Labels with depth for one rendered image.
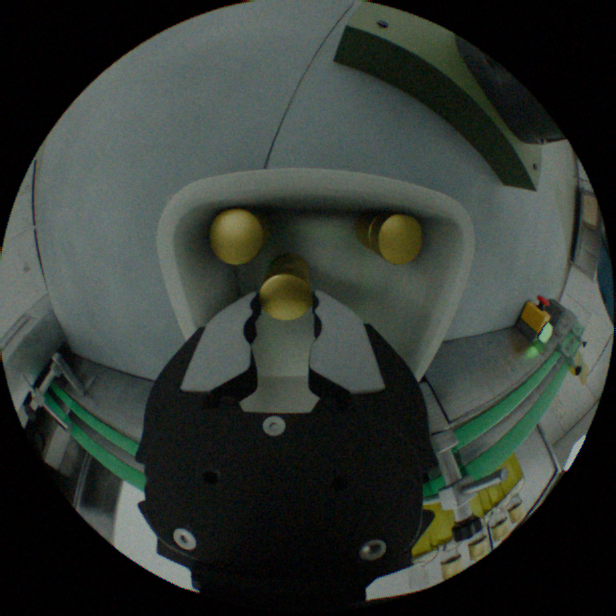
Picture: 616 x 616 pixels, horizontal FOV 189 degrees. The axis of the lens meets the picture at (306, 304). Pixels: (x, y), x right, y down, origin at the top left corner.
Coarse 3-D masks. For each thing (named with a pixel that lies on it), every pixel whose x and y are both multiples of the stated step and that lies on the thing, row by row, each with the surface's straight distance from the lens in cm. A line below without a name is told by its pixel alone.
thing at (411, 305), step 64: (192, 192) 9; (256, 192) 8; (320, 192) 8; (384, 192) 8; (192, 256) 11; (256, 256) 16; (320, 256) 15; (448, 256) 13; (192, 320) 11; (256, 320) 18; (384, 320) 19; (448, 320) 14
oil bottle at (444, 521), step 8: (432, 504) 35; (440, 504) 36; (440, 512) 36; (448, 512) 37; (440, 520) 36; (448, 520) 37; (440, 528) 36; (448, 528) 37; (440, 536) 37; (448, 536) 38; (440, 544) 38; (448, 544) 38; (456, 544) 39; (440, 552) 39; (448, 552) 41
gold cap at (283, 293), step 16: (288, 256) 14; (272, 272) 12; (288, 272) 11; (304, 272) 13; (272, 288) 11; (288, 288) 11; (304, 288) 11; (272, 304) 12; (288, 304) 12; (304, 304) 12
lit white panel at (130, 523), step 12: (132, 492) 61; (120, 504) 64; (132, 504) 61; (120, 516) 65; (132, 516) 62; (120, 528) 66; (132, 528) 62; (144, 528) 59; (120, 540) 67; (132, 540) 63; (144, 540) 60; (132, 552) 65; (144, 552) 62; (144, 564) 64; (156, 564) 61; (168, 564) 58; (168, 576) 60; (180, 576) 58; (192, 588) 58
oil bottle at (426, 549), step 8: (432, 528) 35; (424, 536) 35; (432, 536) 36; (416, 544) 35; (424, 544) 35; (432, 544) 36; (416, 552) 35; (424, 552) 36; (432, 552) 37; (416, 560) 36; (424, 560) 37; (432, 560) 38; (408, 568) 36; (416, 568) 37
